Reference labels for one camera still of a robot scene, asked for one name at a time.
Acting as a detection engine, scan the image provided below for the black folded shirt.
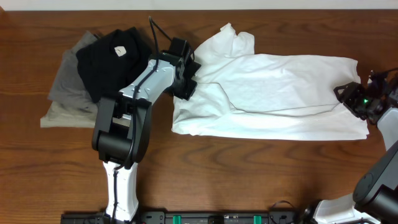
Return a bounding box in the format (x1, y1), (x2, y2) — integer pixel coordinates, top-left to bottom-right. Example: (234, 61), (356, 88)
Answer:
(76, 27), (152, 103)

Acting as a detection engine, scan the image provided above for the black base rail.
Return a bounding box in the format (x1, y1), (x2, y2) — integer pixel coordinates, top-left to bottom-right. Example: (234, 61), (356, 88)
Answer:
(60, 211), (298, 224)

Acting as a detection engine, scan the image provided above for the grey folded shirt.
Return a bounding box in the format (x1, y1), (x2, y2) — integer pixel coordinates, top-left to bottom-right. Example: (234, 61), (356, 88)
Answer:
(48, 31), (98, 113)

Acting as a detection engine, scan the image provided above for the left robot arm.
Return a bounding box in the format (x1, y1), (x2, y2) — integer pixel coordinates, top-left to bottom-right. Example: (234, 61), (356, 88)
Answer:
(92, 52), (201, 223)

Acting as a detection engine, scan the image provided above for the beige folded shirt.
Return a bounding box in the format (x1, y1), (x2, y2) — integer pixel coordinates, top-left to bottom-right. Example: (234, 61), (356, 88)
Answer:
(40, 101), (98, 128)

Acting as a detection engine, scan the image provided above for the white t-shirt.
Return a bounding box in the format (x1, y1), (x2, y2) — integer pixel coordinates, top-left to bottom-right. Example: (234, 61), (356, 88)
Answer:
(172, 24), (369, 141)

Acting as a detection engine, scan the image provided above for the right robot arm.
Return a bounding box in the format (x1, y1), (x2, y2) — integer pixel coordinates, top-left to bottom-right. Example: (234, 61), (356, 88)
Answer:
(305, 81), (397, 223)

